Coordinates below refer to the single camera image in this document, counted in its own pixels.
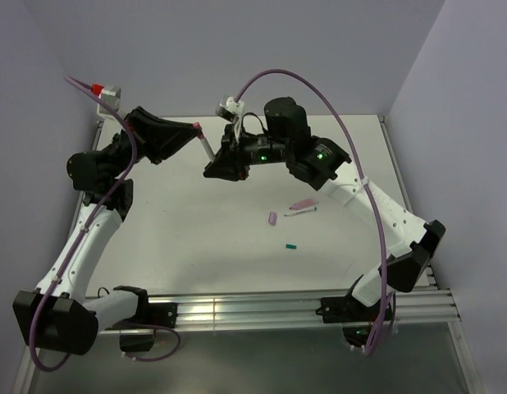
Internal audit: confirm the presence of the pink pen cap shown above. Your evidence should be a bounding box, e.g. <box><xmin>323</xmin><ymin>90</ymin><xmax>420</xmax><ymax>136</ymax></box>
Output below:
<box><xmin>193</xmin><ymin>122</ymin><xmax>204</xmax><ymax>139</ymax></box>

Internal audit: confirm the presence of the pink highlighter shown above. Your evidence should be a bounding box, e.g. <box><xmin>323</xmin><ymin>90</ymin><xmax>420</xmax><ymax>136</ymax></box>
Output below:
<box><xmin>290</xmin><ymin>198</ymin><xmax>318</xmax><ymax>210</ymax></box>

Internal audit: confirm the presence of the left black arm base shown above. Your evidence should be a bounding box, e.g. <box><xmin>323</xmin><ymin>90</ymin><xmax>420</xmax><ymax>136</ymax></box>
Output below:
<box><xmin>114</xmin><ymin>303</ymin><xmax>178</xmax><ymax>353</ymax></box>

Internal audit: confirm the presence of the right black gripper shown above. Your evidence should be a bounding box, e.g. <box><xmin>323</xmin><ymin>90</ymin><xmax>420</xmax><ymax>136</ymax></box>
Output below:
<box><xmin>203</xmin><ymin>123</ymin><xmax>291</xmax><ymax>182</ymax></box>

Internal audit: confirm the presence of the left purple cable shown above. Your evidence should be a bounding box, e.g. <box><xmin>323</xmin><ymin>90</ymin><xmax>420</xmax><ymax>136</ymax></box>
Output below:
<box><xmin>28</xmin><ymin>75</ymin><xmax>182</xmax><ymax>372</ymax></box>

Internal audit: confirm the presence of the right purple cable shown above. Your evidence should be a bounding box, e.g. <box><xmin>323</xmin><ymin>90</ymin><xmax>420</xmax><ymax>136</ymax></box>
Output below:
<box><xmin>235</xmin><ymin>69</ymin><xmax>397</xmax><ymax>357</ymax></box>

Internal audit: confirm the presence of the purple cable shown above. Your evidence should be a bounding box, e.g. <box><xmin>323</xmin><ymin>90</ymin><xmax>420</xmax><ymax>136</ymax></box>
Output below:
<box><xmin>28</xmin><ymin>75</ymin><xmax>182</xmax><ymax>372</ymax></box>
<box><xmin>235</xmin><ymin>69</ymin><xmax>397</xmax><ymax>357</ymax></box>

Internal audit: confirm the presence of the aluminium rail frame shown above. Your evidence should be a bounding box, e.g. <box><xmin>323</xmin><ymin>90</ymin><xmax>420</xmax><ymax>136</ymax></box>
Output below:
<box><xmin>11</xmin><ymin>116</ymin><xmax>484</xmax><ymax>394</ymax></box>

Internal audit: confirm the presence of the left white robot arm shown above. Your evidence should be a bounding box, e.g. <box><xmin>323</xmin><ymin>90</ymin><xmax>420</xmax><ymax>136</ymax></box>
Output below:
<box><xmin>12</xmin><ymin>107</ymin><xmax>202</xmax><ymax>355</ymax></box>

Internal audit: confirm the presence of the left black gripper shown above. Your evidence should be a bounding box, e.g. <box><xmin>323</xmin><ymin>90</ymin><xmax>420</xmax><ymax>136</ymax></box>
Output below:
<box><xmin>103</xmin><ymin>107</ymin><xmax>201</xmax><ymax>180</ymax></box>

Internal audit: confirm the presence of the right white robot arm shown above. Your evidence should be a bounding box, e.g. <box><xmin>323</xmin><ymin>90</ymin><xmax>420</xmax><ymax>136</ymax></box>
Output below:
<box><xmin>203</xmin><ymin>97</ymin><xmax>446</xmax><ymax>320</ymax></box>

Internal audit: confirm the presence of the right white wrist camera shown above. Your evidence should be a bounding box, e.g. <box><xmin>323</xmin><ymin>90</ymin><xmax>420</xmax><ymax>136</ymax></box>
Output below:
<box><xmin>215</xmin><ymin>96</ymin><xmax>244</xmax><ymax>140</ymax></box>

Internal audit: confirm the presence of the teal thin pen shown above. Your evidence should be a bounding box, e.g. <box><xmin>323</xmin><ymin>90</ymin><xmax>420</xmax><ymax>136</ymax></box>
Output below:
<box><xmin>283</xmin><ymin>206</ymin><xmax>317</xmax><ymax>218</ymax></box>

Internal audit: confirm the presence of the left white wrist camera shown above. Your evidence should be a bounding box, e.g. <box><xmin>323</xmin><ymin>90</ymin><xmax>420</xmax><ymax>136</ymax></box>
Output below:
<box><xmin>91</xmin><ymin>84</ymin><xmax>121</xmax><ymax>119</ymax></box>

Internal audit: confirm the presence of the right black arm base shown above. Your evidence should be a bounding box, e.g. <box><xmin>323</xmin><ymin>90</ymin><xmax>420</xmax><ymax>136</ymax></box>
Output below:
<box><xmin>315</xmin><ymin>295</ymin><xmax>381</xmax><ymax>325</ymax></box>

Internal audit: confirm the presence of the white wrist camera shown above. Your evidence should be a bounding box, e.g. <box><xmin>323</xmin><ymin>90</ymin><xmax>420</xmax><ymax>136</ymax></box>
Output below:
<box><xmin>215</xmin><ymin>96</ymin><xmax>244</xmax><ymax>140</ymax></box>
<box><xmin>91</xmin><ymin>84</ymin><xmax>121</xmax><ymax>119</ymax></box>

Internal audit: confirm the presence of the purple marker cap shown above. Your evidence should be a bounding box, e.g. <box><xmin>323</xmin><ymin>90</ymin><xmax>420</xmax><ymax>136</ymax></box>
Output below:
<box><xmin>268</xmin><ymin>211</ymin><xmax>277</xmax><ymax>226</ymax></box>

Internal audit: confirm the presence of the white thin pen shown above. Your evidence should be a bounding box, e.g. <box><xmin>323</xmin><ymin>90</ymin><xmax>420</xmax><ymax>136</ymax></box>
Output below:
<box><xmin>199</xmin><ymin>135</ymin><xmax>215</xmax><ymax>162</ymax></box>

